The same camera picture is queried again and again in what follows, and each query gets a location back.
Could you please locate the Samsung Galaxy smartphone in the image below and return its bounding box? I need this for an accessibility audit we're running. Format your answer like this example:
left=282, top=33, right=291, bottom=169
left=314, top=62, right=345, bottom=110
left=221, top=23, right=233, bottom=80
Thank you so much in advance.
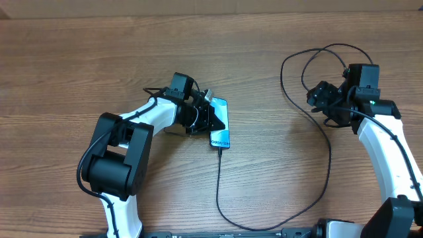
left=210, top=97, right=230, bottom=149

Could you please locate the black USB charging cable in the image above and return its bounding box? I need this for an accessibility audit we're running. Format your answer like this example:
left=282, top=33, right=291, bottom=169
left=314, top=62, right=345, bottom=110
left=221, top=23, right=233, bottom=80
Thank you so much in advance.
left=215, top=43, right=374, bottom=231

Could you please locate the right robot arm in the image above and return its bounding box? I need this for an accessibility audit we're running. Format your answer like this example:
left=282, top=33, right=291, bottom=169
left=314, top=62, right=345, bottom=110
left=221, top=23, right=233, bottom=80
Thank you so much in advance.
left=307, top=63, right=422, bottom=237

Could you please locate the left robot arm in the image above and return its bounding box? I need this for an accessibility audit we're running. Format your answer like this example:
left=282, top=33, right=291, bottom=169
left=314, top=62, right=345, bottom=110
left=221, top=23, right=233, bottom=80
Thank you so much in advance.
left=76, top=72, right=230, bottom=237

